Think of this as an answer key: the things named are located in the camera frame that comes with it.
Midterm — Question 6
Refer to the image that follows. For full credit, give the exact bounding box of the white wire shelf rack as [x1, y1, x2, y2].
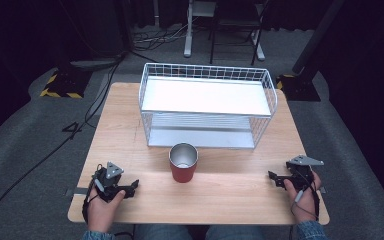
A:
[138, 62, 278, 150]

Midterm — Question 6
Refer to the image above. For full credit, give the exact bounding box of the left hand-held gripper black cable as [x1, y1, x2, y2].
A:
[81, 163, 106, 225]

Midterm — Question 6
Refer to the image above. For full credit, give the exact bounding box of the grey tape strip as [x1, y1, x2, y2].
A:
[67, 187, 90, 197]

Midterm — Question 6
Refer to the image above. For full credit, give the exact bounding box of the dark slanted stand pole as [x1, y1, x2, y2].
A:
[291, 0, 347, 76]

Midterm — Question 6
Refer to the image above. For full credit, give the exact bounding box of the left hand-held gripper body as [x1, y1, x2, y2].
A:
[93, 161, 136, 203]

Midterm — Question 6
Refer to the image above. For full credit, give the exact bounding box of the person's leg in jeans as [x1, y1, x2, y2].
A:
[205, 224, 294, 240]
[134, 223, 193, 240]

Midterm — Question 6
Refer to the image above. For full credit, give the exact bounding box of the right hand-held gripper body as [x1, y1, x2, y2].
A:
[282, 154, 325, 192]

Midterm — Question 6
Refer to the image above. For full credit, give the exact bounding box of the hand-held gripper black cable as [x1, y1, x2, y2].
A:
[81, 163, 106, 225]
[289, 173, 322, 222]

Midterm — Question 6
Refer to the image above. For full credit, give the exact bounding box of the right hand-held gripper black cable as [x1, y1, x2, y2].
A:
[289, 173, 322, 222]

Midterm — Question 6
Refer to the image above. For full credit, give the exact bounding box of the person's right hand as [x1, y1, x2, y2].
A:
[283, 171, 323, 225]

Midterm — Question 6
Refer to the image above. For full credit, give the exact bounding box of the red cup with metal inside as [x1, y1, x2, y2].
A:
[168, 142, 199, 184]

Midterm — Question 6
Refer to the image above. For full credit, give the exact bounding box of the white desk leg frame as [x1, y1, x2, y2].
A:
[183, 0, 266, 62]

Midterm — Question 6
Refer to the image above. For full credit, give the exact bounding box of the person's right leg in jeans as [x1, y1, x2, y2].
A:
[205, 224, 294, 240]

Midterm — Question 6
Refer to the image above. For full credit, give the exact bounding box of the person's left leg in jeans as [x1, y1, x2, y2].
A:
[134, 223, 193, 240]

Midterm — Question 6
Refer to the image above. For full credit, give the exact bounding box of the person's left hand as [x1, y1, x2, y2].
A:
[86, 186, 127, 234]

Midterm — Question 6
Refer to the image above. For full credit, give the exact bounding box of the black metal chair frame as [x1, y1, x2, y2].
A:
[208, 0, 272, 67]

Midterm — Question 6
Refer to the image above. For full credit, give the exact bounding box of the stand base with striped tape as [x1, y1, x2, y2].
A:
[39, 67, 93, 100]
[275, 73, 322, 102]

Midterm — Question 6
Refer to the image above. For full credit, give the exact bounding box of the bundle of floor cables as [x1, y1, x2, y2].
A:
[132, 23, 188, 45]

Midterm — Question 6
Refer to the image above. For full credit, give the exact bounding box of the long black floor cable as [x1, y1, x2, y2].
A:
[0, 53, 126, 232]

